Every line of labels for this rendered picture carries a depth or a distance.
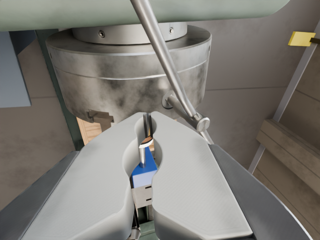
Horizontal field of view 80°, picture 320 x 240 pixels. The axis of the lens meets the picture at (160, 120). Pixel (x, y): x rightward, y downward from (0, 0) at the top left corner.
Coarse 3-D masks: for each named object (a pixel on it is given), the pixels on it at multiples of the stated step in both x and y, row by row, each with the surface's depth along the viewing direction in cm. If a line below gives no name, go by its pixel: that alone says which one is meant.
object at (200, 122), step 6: (168, 102) 31; (174, 102) 30; (174, 108) 29; (180, 108) 28; (180, 114) 28; (186, 114) 27; (198, 114) 26; (186, 120) 27; (192, 120) 26; (198, 120) 25; (204, 120) 25; (192, 126) 26; (198, 126) 25; (204, 126) 25
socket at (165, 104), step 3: (171, 90) 31; (168, 93) 31; (171, 93) 31; (174, 93) 32; (165, 96) 31; (168, 96) 31; (174, 96) 32; (162, 99) 31; (165, 99) 31; (162, 102) 31; (165, 102) 32; (162, 105) 32; (165, 105) 32; (168, 105) 32; (168, 108) 33
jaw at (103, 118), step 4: (92, 112) 33; (96, 112) 33; (100, 112) 32; (104, 112) 32; (108, 112) 32; (92, 116) 34; (96, 116) 33; (100, 116) 33; (104, 116) 33; (108, 116) 32; (112, 116) 32; (96, 120) 34; (100, 120) 34; (104, 120) 33; (108, 120) 33; (100, 124) 36; (104, 124) 36; (108, 124) 33; (104, 128) 36; (108, 128) 36
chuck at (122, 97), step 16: (64, 80) 32; (80, 80) 29; (96, 80) 28; (112, 80) 28; (128, 80) 28; (144, 80) 28; (160, 80) 29; (192, 80) 33; (64, 96) 35; (80, 96) 31; (96, 96) 30; (112, 96) 29; (128, 96) 29; (144, 96) 30; (160, 96) 30; (192, 96) 35; (80, 112) 34; (112, 112) 31; (128, 112) 31; (160, 112) 32
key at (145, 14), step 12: (132, 0) 13; (144, 0) 13; (144, 12) 14; (144, 24) 14; (156, 24) 15; (156, 36) 15; (156, 48) 16; (168, 60) 18; (168, 72) 19; (180, 84) 21; (180, 96) 23; (192, 108) 25; (204, 132) 29
